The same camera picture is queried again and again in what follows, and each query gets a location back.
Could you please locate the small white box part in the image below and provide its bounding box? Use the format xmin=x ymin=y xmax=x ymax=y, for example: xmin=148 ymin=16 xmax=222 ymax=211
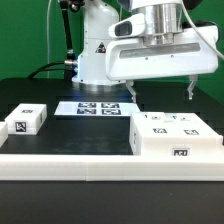
xmin=5 ymin=103 xmax=47 ymax=135

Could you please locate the grey thin cable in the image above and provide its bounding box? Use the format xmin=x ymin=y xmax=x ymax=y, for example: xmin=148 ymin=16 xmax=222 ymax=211
xmin=45 ymin=0 xmax=54 ymax=80

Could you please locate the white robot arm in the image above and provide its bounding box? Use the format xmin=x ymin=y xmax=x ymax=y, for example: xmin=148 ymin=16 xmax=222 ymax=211
xmin=74 ymin=0 xmax=224 ymax=90

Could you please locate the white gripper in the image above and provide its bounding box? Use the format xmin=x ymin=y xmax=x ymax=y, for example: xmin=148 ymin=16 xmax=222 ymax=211
xmin=106 ymin=25 xmax=218 ymax=103

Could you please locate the white block at left edge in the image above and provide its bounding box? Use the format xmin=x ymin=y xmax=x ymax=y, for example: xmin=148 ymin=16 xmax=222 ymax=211
xmin=0 ymin=122 xmax=8 ymax=148

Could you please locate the white cabinet door panel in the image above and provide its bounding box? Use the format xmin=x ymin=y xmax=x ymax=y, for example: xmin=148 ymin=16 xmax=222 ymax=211
xmin=131 ymin=112 xmax=178 ymax=137
xmin=163 ymin=112 xmax=222 ymax=138

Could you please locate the white cabinet body box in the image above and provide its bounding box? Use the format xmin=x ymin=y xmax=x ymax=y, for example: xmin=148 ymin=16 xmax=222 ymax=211
xmin=129 ymin=115 xmax=224 ymax=158

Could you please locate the white marker base sheet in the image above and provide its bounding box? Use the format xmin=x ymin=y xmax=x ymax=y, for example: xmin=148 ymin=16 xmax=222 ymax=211
xmin=55 ymin=101 xmax=139 ymax=117

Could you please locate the black cable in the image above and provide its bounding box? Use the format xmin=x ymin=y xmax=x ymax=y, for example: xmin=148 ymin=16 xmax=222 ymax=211
xmin=27 ymin=61 xmax=68 ymax=80

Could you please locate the white L-shaped frame fence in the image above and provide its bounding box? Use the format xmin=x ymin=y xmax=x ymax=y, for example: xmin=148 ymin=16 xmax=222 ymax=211
xmin=0 ymin=147 xmax=224 ymax=181

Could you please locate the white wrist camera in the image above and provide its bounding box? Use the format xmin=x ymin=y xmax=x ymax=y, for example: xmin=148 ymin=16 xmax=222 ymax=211
xmin=108 ymin=18 xmax=146 ymax=38

